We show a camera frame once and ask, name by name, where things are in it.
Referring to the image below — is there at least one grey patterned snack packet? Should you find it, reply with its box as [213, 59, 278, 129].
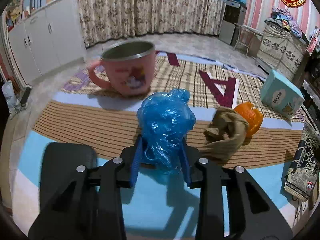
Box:
[284, 123, 319, 202]

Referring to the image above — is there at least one blue plastic bag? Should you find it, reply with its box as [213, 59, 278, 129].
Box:
[137, 88, 196, 174]

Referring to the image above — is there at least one crumpled brown paper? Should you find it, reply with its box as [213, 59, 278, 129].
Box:
[199, 107, 249, 160]

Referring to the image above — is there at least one colourful cartoon blanket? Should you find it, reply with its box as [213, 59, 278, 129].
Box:
[12, 53, 316, 239]

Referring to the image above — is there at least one orange peel piece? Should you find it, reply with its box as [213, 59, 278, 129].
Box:
[234, 102, 264, 138]

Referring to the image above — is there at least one teal cardboard box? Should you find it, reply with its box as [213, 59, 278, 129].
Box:
[260, 69, 304, 119]

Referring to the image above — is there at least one pink metal mug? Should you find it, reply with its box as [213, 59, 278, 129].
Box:
[88, 41, 156, 96]

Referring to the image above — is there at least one covered beige dresser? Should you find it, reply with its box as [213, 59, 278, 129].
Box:
[257, 21, 306, 81]

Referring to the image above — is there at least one white cabinet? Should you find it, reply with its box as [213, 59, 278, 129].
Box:
[8, 0, 86, 85]

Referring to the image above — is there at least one small wooden stool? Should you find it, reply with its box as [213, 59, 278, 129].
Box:
[233, 23, 263, 57]

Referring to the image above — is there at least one floral beige curtain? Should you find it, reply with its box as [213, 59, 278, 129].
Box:
[78, 0, 225, 47]

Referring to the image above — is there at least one pile of folded clothes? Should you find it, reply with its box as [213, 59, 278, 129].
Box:
[265, 8, 303, 38]

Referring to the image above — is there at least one dark water dispenser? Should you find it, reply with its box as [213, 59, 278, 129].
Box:
[219, 0, 247, 46]

